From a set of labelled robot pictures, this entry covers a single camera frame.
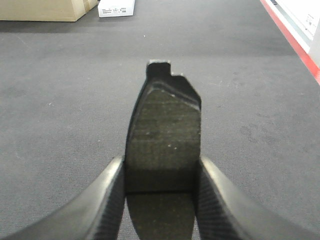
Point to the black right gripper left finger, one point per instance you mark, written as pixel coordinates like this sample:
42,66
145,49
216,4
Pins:
94,214

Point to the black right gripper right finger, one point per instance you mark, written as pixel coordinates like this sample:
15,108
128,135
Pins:
224,212

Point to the grey brake pad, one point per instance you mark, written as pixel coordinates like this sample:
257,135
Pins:
161,155

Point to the dark grey conveyor belt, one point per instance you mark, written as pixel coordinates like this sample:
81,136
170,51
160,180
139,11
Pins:
68,90

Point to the white labelled box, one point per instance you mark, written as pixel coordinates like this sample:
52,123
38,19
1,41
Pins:
116,8

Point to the large cardboard box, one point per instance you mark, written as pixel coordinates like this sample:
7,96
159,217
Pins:
45,10

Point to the red conveyor frame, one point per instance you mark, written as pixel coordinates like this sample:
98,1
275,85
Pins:
292,37

